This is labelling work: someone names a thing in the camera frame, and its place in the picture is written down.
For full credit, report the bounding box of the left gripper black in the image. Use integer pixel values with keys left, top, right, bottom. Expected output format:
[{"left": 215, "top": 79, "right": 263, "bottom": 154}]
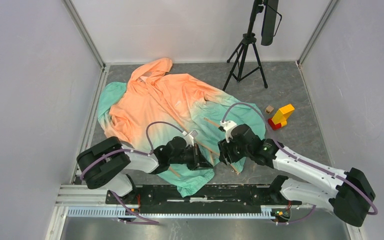
[{"left": 169, "top": 143, "right": 213, "bottom": 171}]

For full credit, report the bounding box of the orange and teal jacket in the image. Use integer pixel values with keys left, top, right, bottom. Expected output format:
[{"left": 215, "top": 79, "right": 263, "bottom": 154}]
[{"left": 97, "top": 57, "right": 267, "bottom": 198}]

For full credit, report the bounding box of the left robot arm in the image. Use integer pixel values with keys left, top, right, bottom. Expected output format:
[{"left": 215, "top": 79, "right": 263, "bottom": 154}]
[{"left": 76, "top": 136, "right": 215, "bottom": 204}]

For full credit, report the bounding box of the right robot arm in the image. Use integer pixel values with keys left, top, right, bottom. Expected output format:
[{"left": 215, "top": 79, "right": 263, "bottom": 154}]
[{"left": 218, "top": 121, "right": 378, "bottom": 227}]

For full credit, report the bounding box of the red toy block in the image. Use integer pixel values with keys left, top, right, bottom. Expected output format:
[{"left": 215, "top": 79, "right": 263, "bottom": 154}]
[{"left": 267, "top": 118, "right": 283, "bottom": 131}]

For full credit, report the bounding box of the small wooden cube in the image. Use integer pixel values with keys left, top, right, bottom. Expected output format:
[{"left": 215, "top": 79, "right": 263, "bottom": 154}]
[{"left": 265, "top": 105, "right": 275, "bottom": 115}]

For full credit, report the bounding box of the yellow toy block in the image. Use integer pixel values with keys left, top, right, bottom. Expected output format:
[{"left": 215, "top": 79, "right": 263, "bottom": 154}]
[{"left": 272, "top": 104, "right": 295, "bottom": 127}]

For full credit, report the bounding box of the black tripod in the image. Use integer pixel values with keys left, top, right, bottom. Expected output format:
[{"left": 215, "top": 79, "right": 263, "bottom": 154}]
[{"left": 222, "top": 0, "right": 268, "bottom": 91}]

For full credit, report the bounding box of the black hanging panel light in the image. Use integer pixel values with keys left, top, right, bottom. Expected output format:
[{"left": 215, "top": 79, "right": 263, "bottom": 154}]
[{"left": 261, "top": 0, "right": 283, "bottom": 46}]

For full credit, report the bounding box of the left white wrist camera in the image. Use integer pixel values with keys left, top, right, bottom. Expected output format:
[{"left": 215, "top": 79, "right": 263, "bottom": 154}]
[{"left": 182, "top": 130, "right": 198, "bottom": 146}]

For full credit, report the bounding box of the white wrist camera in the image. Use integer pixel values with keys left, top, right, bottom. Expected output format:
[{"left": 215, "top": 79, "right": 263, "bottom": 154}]
[
  {"left": 182, "top": 130, "right": 198, "bottom": 146},
  {"left": 218, "top": 120, "right": 237, "bottom": 133}
]

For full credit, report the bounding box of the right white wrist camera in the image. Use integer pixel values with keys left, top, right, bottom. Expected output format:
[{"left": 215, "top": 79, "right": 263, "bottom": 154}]
[{"left": 218, "top": 120, "right": 237, "bottom": 133}]

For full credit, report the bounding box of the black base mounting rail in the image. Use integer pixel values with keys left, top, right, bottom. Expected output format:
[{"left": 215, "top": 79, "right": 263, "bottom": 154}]
[{"left": 105, "top": 184, "right": 292, "bottom": 214}]

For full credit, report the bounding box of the white toothed cable tray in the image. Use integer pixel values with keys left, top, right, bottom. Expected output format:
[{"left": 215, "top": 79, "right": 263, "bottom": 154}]
[{"left": 67, "top": 206, "right": 275, "bottom": 220}]

